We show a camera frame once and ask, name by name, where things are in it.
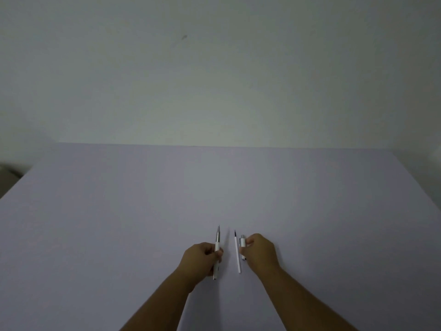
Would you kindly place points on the white pen refill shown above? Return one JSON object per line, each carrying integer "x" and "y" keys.
{"x": 237, "y": 253}

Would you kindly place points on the person's left thumb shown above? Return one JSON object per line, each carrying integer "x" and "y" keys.
{"x": 208, "y": 249}

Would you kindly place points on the person's left forearm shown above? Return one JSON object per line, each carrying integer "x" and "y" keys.
{"x": 156, "y": 303}

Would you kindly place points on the person's left hand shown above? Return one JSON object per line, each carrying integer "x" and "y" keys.
{"x": 196, "y": 261}

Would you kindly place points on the white pen barrel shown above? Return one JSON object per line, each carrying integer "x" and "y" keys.
{"x": 216, "y": 252}

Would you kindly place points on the person's right forearm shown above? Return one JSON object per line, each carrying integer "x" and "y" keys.
{"x": 303, "y": 303}

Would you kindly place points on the white pen cap part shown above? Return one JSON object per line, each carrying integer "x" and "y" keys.
{"x": 242, "y": 244}

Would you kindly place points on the person's right hand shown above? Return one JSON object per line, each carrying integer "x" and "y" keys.
{"x": 262, "y": 253}

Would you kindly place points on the person's right thumb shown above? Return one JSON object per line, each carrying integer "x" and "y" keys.
{"x": 250, "y": 240}

